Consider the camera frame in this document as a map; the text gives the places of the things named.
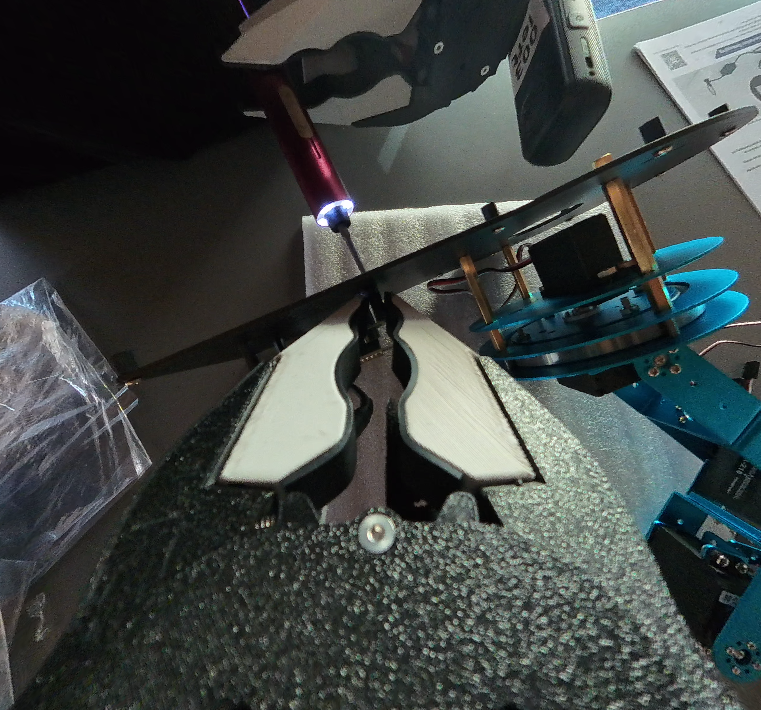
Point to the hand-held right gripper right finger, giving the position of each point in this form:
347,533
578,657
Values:
464,412

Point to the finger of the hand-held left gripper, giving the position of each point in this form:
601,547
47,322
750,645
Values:
374,100
309,8

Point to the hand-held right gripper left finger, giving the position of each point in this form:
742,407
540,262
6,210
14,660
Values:
291,412

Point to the red electric screwdriver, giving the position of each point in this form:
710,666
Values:
309,151

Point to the green control circuit board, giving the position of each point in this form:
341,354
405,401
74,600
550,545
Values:
377,335

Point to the blue hobby robot arm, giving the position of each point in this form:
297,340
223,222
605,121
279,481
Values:
683,282

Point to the white foam sheet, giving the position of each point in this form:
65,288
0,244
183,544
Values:
416,234

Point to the clear flat plastic bag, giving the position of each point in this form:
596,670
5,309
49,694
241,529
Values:
59,412

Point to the printed instruction sheet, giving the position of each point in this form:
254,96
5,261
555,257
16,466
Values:
701,56

